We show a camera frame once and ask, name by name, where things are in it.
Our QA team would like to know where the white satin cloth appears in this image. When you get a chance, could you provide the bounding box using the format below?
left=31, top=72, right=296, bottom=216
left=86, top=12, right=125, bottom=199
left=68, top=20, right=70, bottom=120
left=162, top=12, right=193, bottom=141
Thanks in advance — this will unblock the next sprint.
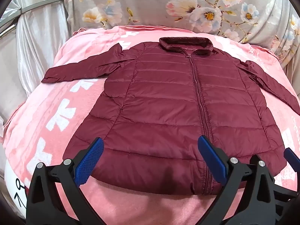
left=0, top=0, right=74, bottom=127

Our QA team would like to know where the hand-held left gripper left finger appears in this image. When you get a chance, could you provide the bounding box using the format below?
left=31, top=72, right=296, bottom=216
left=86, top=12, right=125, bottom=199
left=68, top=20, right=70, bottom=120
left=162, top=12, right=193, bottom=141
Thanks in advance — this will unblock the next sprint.
left=26, top=137, right=110, bottom=225

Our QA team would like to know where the grey strap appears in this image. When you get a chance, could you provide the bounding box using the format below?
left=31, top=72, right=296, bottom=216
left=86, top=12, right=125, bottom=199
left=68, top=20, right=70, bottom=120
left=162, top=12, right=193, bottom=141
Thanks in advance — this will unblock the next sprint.
left=0, top=0, right=65, bottom=21

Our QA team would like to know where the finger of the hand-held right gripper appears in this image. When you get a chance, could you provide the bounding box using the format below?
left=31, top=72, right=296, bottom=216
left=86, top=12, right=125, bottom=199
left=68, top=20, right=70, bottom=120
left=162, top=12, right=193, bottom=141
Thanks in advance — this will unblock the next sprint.
left=283, top=148, right=300, bottom=169
left=273, top=185, right=299, bottom=223

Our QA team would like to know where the maroon puffer jacket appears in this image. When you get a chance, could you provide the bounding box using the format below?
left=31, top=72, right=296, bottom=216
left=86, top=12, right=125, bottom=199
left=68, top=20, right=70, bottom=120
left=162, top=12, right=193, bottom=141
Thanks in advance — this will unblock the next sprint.
left=41, top=37, right=300, bottom=195

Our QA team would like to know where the metal pole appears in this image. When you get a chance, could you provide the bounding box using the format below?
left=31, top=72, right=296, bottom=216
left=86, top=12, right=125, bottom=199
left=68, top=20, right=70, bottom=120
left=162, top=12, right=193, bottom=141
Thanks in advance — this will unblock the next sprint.
left=0, top=23, right=19, bottom=38

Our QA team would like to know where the white object with black drawing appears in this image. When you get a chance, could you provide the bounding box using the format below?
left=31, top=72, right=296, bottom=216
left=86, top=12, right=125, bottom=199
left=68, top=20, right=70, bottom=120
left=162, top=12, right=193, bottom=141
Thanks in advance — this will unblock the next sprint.
left=3, top=161, right=31, bottom=219

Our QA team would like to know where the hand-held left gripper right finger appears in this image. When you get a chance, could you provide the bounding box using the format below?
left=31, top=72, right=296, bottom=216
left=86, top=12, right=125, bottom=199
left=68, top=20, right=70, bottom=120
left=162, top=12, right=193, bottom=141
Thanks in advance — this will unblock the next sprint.
left=197, top=135, right=282, bottom=225

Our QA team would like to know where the pink printed blanket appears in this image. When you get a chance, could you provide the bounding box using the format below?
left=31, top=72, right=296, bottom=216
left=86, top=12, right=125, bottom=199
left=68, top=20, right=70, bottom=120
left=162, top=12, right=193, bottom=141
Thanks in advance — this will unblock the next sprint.
left=0, top=26, right=300, bottom=225

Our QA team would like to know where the grey floral bed sheet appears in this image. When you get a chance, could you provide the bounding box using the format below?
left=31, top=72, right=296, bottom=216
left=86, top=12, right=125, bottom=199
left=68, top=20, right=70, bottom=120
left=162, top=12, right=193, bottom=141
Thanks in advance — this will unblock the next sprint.
left=62, top=0, right=300, bottom=69

